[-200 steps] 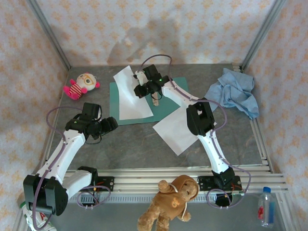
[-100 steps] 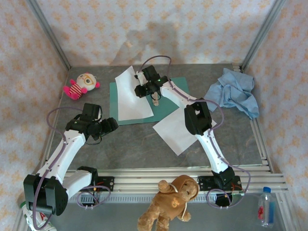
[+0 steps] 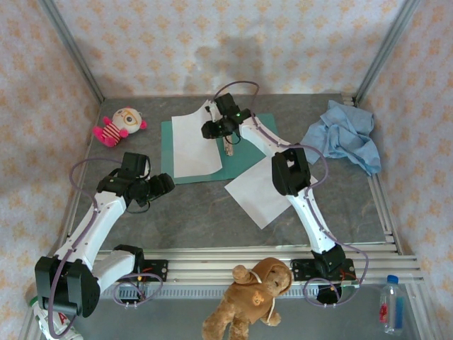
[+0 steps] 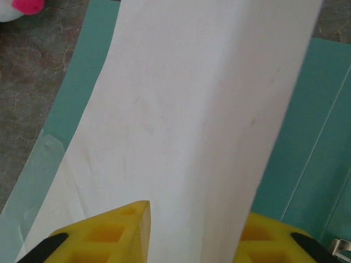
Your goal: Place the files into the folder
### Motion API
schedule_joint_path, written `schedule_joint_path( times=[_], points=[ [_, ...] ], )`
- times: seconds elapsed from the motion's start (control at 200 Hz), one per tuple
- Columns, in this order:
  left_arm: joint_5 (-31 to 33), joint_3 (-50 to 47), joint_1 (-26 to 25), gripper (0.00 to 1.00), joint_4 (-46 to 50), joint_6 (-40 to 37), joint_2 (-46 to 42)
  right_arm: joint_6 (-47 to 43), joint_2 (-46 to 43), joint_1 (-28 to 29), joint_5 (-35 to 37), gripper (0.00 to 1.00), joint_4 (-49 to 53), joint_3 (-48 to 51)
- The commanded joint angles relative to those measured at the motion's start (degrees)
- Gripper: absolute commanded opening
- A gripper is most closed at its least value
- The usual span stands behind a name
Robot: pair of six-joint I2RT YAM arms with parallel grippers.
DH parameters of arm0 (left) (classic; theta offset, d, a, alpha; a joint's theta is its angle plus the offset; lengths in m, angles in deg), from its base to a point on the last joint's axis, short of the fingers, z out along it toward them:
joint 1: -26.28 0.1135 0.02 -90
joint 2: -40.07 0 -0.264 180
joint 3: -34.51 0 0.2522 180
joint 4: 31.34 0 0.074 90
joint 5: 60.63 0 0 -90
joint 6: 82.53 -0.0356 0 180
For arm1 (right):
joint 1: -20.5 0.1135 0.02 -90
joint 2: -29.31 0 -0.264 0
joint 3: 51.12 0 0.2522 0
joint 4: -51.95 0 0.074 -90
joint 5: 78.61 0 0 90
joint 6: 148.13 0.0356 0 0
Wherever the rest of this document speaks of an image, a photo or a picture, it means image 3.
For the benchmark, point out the white bottle green cap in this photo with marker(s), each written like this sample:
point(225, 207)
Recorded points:
point(65, 329)

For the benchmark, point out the clear water bottle blue cap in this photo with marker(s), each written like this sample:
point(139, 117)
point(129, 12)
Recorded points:
point(391, 311)

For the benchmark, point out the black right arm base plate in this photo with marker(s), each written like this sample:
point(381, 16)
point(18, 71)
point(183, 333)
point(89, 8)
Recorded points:
point(301, 269)

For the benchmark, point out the brown teddy bear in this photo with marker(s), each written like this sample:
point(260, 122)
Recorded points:
point(247, 294)

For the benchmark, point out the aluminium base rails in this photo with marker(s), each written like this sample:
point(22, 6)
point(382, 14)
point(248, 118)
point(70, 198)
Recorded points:
point(212, 265)

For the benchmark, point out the green paper folder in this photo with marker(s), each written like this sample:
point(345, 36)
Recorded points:
point(244, 163)

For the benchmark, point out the white paper sheet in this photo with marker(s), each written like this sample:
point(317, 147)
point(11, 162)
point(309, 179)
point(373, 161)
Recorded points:
point(194, 148)
point(269, 191)

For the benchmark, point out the crumpled blue cloth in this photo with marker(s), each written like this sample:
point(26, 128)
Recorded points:
point(347, 124)

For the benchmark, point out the metal folder clip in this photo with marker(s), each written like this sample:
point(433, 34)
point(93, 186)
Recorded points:
point(229, 147)

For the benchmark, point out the aluminium side rail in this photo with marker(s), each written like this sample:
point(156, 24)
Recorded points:
point(74, 209)
point(391, 237)

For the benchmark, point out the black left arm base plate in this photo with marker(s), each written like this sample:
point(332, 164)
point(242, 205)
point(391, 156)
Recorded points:
point(159, 269)

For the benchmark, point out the aluminium frame post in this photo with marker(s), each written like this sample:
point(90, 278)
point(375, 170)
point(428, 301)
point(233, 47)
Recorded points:
point(72, 49)
point(385, 49)

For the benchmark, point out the pink striped plush doll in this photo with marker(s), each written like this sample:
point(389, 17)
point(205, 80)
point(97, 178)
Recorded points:
point(127, 118)

